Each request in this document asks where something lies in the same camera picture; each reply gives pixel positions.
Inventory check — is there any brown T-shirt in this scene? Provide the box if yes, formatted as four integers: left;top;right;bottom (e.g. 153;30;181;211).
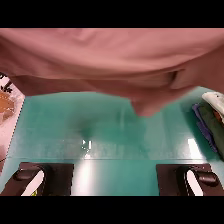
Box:
0;28;224;118

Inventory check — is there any blue garment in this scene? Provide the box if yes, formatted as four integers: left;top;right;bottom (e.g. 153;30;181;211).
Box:
191;103;223;159

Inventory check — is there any dark green garment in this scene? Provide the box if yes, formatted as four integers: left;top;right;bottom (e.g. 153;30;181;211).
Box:
199;105;224;162

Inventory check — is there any white garment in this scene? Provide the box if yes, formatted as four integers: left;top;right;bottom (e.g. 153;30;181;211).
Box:
201;91;224;116

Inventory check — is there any orange garment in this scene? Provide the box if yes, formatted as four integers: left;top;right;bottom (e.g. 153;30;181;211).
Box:
213;110;224;127

